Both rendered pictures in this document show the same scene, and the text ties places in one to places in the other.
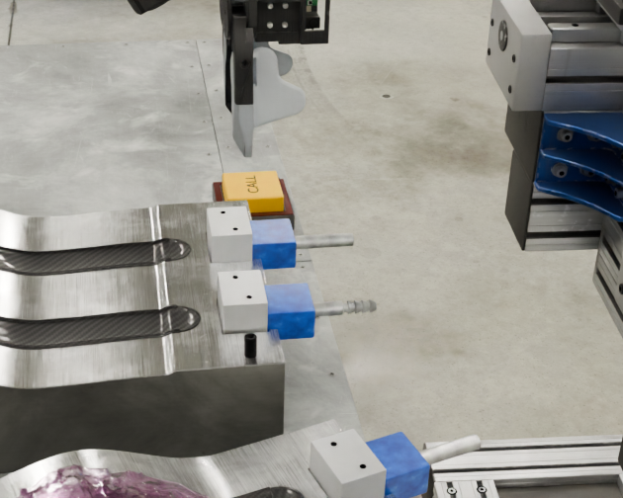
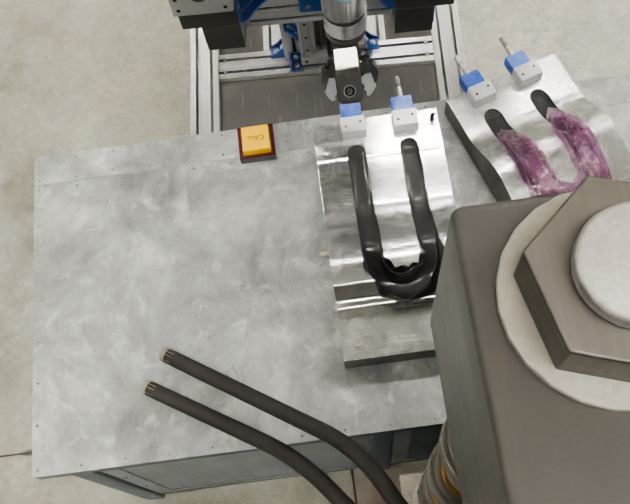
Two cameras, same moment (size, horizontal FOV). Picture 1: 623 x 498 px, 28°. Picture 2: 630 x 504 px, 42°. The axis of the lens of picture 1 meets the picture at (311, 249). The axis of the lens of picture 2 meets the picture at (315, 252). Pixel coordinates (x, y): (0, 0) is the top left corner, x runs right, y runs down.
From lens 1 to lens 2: 1.57 m
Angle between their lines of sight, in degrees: 56
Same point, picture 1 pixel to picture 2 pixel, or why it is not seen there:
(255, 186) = (257, 136)
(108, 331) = (412, 172)
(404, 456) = (473, 75)
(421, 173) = not seen: outside the picture
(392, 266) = not seen: outside the picture
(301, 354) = not seen: hidden behind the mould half
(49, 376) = (445, 187)
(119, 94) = (114, 221)
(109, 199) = (241, 211)
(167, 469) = (486, 147)
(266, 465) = (473, 121)
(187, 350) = (430, 140)
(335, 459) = (485, 93)
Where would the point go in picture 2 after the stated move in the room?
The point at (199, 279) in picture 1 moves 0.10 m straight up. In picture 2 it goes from (379, 140) to (379, 114)
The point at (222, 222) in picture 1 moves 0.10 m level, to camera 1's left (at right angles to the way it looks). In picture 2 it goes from (354, 125) to (352, 169)
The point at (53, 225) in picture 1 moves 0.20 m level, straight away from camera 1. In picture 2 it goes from (331, 204) to (234, 223)
